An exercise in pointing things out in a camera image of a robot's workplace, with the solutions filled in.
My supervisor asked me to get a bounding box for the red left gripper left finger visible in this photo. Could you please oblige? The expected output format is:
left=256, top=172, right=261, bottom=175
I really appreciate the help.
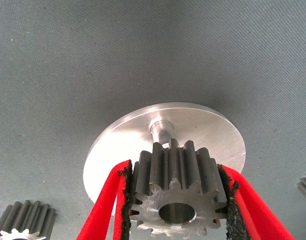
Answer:
left=75, top=159, right=133, bottom=240

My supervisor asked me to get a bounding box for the dark grey table cloth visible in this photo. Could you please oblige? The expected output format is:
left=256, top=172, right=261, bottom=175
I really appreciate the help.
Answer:
left=0, top=0, right=306, bottom=240

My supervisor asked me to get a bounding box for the round metal carrier plate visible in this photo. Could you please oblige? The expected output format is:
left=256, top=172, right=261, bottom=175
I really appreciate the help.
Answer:
left=82, top=101, right=246, bottom=217

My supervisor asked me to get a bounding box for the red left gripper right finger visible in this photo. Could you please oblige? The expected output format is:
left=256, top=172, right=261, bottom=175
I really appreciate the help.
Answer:
left=216, top=163, right=296, bottom=240

